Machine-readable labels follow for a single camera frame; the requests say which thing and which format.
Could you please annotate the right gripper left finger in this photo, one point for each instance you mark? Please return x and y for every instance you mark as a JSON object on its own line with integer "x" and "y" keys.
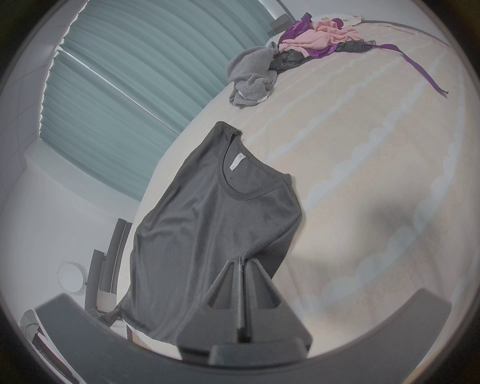
{"x": 213, "y": 318}

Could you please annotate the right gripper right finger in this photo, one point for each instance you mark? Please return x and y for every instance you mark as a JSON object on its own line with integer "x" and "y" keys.
{"x": 277, "y": 322}

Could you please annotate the black T-shirt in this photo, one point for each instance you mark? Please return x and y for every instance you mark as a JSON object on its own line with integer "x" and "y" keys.
{"x": 210, "y": 225}

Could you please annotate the bed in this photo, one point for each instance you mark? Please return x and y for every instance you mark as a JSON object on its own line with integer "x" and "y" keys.
{"x": 375, "y": 187}

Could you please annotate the pile of clothes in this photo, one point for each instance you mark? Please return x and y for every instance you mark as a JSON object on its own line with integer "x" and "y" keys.
{"x": 322, "y": 33}

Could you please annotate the black dressing table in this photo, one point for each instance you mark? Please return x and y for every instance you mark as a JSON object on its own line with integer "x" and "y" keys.
{"x": 118, "y": 255}

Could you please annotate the round white mirror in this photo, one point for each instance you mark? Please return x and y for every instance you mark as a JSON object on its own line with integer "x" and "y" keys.
{"x": 71, "y": 279}

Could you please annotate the blue-green curtain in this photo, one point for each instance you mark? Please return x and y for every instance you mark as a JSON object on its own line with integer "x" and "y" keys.
{"x": 168, "y": 48}
{"x": 105, "y": 131}

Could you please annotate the grey garment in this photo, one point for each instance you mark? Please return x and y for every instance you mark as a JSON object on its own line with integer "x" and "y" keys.
{"x": 251, "y": 71}

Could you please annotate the grey bedside table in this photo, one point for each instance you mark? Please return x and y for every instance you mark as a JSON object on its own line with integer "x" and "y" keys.
{"x": 280, "y": 22}

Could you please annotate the white printed pillow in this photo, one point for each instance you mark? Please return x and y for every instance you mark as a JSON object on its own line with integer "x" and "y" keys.
{"x": 352, "y": 18}

